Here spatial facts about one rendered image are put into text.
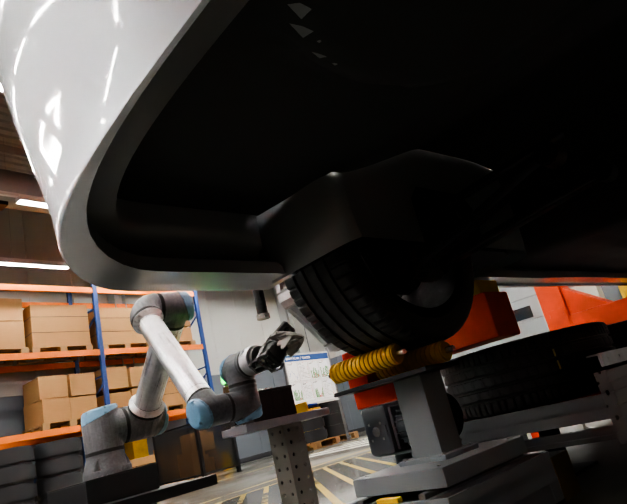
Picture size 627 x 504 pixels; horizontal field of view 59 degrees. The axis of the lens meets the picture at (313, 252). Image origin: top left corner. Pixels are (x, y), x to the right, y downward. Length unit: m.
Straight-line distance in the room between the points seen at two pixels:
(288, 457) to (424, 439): 0.82
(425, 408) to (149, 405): 1.30
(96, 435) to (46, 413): 9.45
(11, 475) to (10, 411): 4.29
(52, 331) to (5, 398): 1.63
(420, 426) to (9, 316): 10.95
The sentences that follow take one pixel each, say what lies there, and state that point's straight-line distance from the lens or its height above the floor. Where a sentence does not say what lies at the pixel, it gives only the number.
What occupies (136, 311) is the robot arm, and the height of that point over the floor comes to 0.91.
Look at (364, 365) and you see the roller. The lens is 1.57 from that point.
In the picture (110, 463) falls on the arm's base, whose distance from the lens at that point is 2.48.
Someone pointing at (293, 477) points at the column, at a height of 0.22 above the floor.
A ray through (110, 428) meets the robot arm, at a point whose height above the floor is 0.57.
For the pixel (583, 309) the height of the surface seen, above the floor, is 0.69.
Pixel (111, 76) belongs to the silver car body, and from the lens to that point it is 0.76.
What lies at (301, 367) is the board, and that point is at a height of 1.59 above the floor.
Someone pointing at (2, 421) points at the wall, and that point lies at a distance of 12.89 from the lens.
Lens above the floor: 0.37
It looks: 17 degrees up
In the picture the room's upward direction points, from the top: 14 degrees counter-clockwise
